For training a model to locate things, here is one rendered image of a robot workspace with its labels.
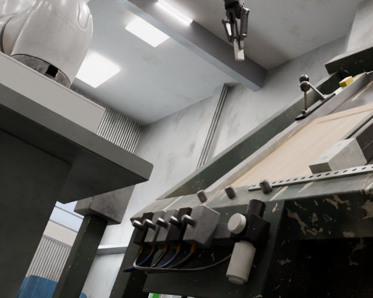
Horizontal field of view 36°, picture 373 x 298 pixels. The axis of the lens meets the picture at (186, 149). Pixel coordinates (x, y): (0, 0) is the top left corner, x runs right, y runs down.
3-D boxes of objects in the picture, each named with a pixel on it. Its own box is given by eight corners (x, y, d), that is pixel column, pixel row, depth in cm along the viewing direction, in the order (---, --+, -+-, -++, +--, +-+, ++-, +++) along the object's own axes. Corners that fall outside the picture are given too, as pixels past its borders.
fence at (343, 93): (202, 207, 178) (196, 196, 178) (360, 83, 231) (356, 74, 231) (212, 206, 174) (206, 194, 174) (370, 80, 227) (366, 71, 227)
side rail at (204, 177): (169, 227, 200) (154, 200, 198) (338, 96, 261) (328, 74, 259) (178, 226, 195) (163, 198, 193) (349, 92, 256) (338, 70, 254)
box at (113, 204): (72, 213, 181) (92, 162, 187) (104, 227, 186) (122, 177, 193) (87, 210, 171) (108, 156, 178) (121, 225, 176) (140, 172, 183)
